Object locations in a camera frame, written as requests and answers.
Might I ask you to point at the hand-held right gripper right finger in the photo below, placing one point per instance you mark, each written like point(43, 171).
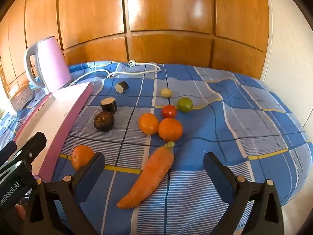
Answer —
point(212, 164)

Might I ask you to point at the cylindrical eggplant piece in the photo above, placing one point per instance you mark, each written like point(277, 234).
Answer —
point(109, 105)

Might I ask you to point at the orange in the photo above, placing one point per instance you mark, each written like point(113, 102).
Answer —
point(170, 129)
point(81, 156)
point(148, 123)

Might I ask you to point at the wooden wardrobe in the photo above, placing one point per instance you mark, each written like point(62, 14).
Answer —
point(156, 12)

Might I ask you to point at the small beige potato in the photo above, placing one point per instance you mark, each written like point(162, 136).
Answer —
point(166, 92)

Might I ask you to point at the carrot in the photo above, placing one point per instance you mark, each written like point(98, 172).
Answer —
point(154, 173)

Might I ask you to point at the small eggplant slice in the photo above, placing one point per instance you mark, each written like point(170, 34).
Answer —
point(122, 87)

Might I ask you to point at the red tomato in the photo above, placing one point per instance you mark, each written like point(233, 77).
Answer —
point(169, 111)

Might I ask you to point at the pink electric kettle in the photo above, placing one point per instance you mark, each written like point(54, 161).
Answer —
point(53, 63)

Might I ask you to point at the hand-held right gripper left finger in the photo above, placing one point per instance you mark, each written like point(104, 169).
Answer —
point(97, 164)

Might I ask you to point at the blue plaid blanket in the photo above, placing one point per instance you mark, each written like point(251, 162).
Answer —
point(232, 132)

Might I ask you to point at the glittery pink box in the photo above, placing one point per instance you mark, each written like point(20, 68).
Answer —
point(22, 98)

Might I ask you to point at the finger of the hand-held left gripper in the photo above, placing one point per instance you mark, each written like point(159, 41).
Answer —
point(34, 143)
point(7, 150)

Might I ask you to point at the round eggplant end piece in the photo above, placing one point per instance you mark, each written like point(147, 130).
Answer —
point(104, 121)

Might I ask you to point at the green tomato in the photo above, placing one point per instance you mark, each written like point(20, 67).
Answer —
point(184, 104)

